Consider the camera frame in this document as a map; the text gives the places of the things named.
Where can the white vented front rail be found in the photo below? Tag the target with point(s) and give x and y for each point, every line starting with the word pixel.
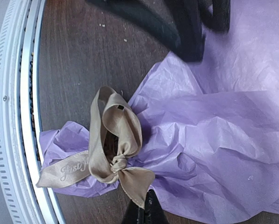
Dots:
pixel 20 120

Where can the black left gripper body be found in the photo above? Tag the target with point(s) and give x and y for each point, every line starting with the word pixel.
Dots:
pixel 186 40

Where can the beige satin ribbon bow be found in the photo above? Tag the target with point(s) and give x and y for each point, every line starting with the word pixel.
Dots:
pixel 115 136

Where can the purple flower bouquet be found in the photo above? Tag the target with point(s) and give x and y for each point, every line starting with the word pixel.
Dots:
pixel 210 132

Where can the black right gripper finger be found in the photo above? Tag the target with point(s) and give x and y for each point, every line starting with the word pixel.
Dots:
pixel 151 214

